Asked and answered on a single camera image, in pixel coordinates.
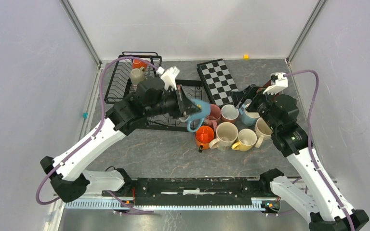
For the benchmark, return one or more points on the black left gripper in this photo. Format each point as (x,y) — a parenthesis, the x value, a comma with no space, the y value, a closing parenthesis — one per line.
(190,109)

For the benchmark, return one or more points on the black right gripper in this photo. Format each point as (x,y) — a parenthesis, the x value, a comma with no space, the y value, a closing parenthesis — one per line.
(250,92)

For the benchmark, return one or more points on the blue cup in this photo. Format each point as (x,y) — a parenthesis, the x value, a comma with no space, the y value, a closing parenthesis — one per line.
(205,110)

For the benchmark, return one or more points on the salmon pink mug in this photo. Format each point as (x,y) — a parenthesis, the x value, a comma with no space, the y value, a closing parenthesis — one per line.
(229,113)

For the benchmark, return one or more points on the light blue mug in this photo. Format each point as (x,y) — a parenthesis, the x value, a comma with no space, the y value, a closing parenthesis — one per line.
(248,118)

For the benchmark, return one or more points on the pink floral mug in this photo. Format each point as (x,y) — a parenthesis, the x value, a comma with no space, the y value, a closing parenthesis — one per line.
(213,119)

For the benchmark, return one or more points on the orange cup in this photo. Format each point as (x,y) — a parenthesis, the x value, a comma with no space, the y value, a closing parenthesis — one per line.
(203,136)

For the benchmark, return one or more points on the tan tall cup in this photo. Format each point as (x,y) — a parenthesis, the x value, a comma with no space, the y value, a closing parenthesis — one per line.
(262,131)

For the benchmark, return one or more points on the cream mug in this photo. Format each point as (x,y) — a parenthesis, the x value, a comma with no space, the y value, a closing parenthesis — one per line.
(226,134)

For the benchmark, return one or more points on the yellow cup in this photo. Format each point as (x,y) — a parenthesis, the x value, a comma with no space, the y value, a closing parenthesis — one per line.
(246,139)

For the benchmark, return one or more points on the beige mug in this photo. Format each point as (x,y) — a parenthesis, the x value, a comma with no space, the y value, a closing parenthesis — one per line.
(137,75)

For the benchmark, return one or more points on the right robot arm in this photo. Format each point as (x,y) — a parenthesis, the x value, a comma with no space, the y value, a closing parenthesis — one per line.
(325,209)

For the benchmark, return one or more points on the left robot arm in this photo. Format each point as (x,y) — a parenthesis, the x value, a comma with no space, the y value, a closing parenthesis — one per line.
(68,174)

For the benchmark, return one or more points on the black dish rack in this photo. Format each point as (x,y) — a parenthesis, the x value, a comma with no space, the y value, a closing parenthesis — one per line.
(192,89)

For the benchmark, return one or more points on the black white chessboard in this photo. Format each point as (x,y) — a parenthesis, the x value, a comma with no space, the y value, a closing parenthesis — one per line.
(217,81)

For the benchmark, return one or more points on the orange mug in basket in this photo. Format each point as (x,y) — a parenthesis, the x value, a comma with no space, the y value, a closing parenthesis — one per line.
(138,64)

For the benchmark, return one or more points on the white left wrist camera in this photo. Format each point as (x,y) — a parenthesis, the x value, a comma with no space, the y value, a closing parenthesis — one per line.
(168,77)

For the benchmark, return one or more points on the black wire basket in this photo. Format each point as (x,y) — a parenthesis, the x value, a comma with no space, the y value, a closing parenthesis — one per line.
(127,78)

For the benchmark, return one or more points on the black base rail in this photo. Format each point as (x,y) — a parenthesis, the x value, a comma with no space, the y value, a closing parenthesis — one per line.
(194,191)

